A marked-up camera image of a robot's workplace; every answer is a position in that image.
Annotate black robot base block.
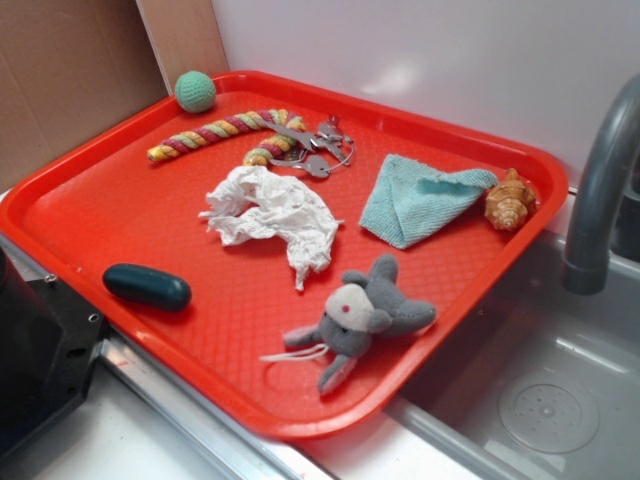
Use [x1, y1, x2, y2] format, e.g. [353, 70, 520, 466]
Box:
[1, 252, 106, 461]

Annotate red plastic tray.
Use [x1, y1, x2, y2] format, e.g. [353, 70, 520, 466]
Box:
[1, 72, 568, 440]

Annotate crumpled white paper towel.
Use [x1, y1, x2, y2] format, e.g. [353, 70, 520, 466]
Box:
[198, 166, 342, 292]

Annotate grey plush mouse toy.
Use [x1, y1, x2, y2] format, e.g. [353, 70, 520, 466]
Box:
[260, 254, 437, 396]

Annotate light blue folded cloth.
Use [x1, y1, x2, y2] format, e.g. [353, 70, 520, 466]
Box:
[359, 154, 498, 250]

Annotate dark green oblong capsule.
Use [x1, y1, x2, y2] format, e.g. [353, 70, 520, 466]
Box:
[102, 263, 192, 312]

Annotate orange spiral seashell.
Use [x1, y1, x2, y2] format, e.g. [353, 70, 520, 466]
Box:
[484, 168, 537, 232]

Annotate green crocheted ball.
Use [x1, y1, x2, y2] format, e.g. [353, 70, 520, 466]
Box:
[174, 71, 217, 113]

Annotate grey plastic sink basin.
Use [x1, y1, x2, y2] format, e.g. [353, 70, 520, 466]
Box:
[387, 205, 639, 479]

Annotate grey sink faucet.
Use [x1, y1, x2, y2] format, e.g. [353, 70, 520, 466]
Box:
[561, 76, 639, 295]

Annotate brown cardboard panel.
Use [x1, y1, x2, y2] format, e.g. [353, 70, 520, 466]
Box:
[1, 1, 228, 191]

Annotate silver keys on ring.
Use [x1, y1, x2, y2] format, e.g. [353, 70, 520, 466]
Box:
[255, 117, 356, 179]

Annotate multicolour twisted rope toy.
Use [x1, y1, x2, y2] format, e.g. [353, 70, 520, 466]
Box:
[146, 109, 307, 166]

